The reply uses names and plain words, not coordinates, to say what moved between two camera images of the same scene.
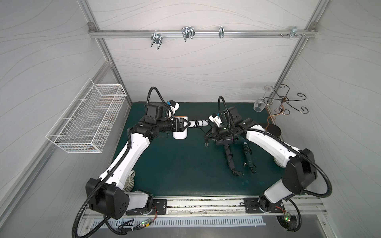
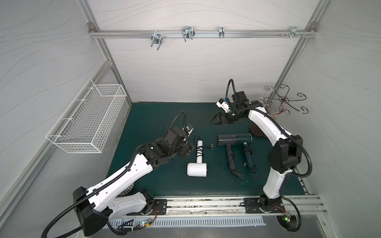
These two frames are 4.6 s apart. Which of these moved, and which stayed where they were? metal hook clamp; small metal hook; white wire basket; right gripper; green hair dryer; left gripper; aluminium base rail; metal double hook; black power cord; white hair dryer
Moved: white hair dryer; right gripper; left gripper; black power cord
Stayed: metal double hook; small metal hook; green hair dryer; metal hook clamp; aluminium base rail; white wire basket
